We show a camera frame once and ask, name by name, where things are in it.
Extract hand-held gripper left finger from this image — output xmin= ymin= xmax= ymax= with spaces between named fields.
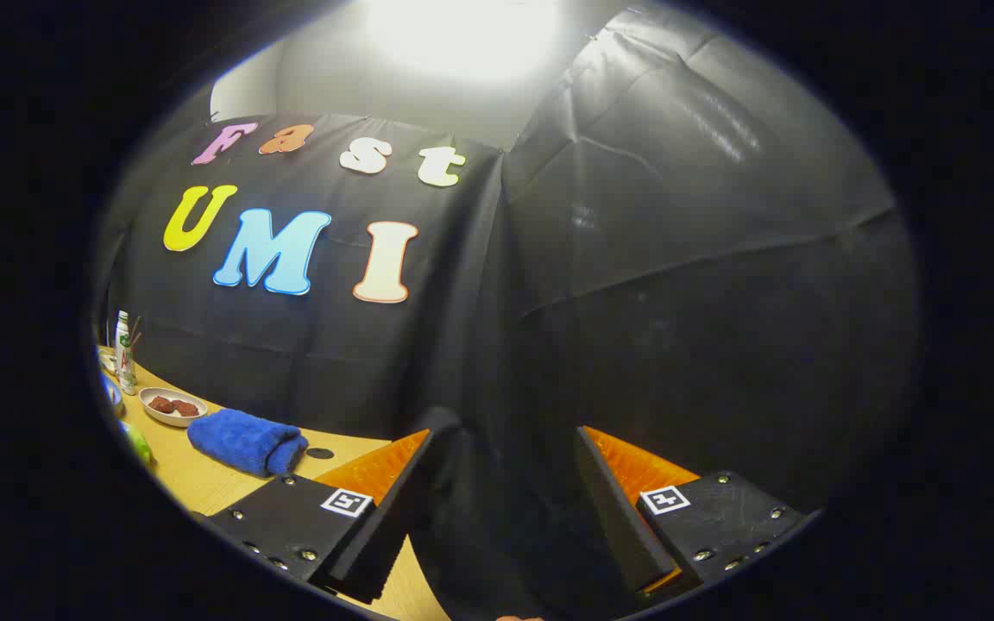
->
xmin=204 ymin=429 xmax=436 ymax=605

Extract blue towel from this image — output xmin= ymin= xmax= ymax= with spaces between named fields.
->
xmin=187 ymin=408 xmax=309 ymax=478

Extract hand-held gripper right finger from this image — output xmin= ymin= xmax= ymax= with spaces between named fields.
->
xmin=573 ymin=425 xmax=808 ymax=605

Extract white plastic bottle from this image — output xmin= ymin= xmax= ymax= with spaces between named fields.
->
xmin=116 ymin=310 xmax=137 ymax=396

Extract beige bowl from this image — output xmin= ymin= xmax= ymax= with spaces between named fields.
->
xmin=139 ymin=386 xmax=209 ymax=428

